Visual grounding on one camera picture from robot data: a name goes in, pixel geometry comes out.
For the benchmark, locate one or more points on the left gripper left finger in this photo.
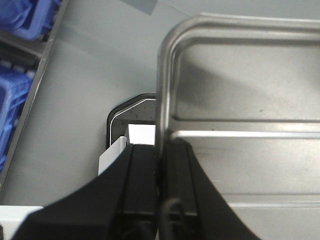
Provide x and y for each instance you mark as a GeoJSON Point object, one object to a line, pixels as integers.
{"type": "Point", "coordinates": [119, 204]}

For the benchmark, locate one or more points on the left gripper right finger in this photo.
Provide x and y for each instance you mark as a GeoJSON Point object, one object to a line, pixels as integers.
{"type": "Point", "coordinates": [192, 207]}

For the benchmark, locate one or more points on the silver ribbed metal tray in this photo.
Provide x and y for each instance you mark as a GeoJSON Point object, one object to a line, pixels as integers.
{"type": "Point", "coordinates": [244, 92]}

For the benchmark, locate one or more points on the white paper card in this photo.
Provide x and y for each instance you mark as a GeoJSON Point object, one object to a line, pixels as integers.
{"type": "Point", "coordinates": [137, 134]}

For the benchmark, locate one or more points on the black grey mat corner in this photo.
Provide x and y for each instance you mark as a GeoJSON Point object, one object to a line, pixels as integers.
{"type": "Point", "coordinates": [138, 110]}

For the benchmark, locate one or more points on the blue bin lower left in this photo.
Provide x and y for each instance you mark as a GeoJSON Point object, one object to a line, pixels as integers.
{"type": "Point", "coordinates": [14, 90]}

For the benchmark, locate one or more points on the blue bin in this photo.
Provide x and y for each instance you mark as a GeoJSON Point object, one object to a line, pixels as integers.
{"type": "Point", "coordinates": [14, 90]}
{"type": "Point", "coordinates": [28, 19]}

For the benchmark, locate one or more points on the left steel divider beam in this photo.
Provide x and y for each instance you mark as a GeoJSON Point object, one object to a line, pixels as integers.
{"type": "Point", "coordinates": [31, 55]}

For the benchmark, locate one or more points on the blue bin upper left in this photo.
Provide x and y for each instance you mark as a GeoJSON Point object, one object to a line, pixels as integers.
{"type": "Point", "coordinates": [28, 19]}

